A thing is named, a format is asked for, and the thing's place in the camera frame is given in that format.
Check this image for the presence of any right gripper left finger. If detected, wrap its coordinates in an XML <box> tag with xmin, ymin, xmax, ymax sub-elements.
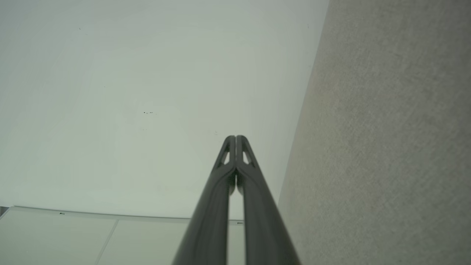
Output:
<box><xmin>172</xmin><ymin>135</ymin><xmax>236</xmax><ymax>265</ymax></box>

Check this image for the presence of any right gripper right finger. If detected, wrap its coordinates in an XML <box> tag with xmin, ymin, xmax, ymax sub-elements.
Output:
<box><xmin>236</xmin><ymin>135</ymin><xmax>302</xmax><ymax>265</ymax></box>

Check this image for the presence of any grey fabric sofa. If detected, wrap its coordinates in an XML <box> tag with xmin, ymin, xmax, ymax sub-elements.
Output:
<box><xmin>278</xmin><ymin>0</ymin><xmax>471</xmax><ymax>265</ymax></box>

